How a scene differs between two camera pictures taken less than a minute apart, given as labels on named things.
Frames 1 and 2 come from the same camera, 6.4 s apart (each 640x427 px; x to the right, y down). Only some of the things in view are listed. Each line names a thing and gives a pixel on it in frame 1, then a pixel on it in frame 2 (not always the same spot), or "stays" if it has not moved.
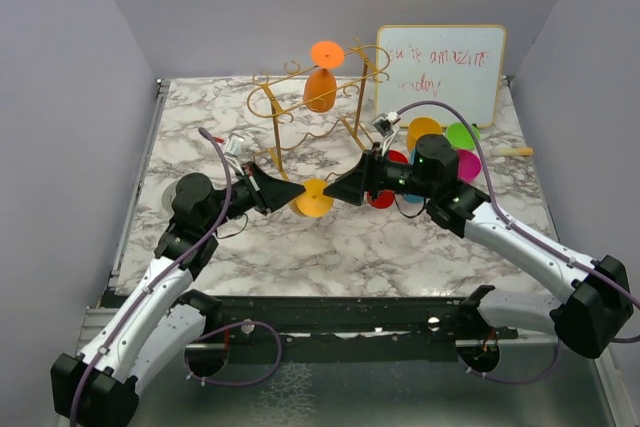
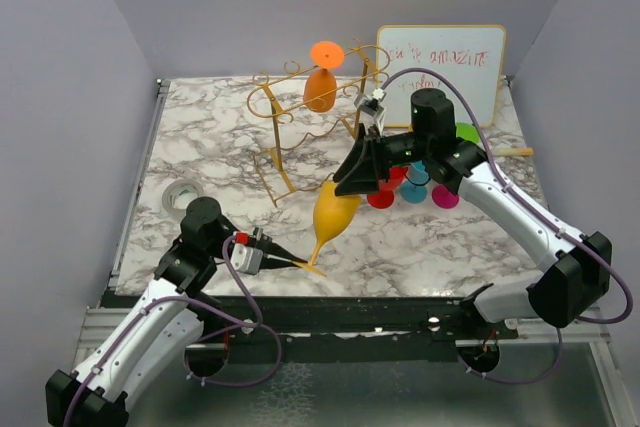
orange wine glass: x=320 y=88 stays
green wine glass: x=459 y=136 stays
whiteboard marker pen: x=511 y=151 stays
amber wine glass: x=314 y=202 to x=332 y=215
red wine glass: x=386 y=197 stays
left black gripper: x=273 y=192 to x=265 y=241
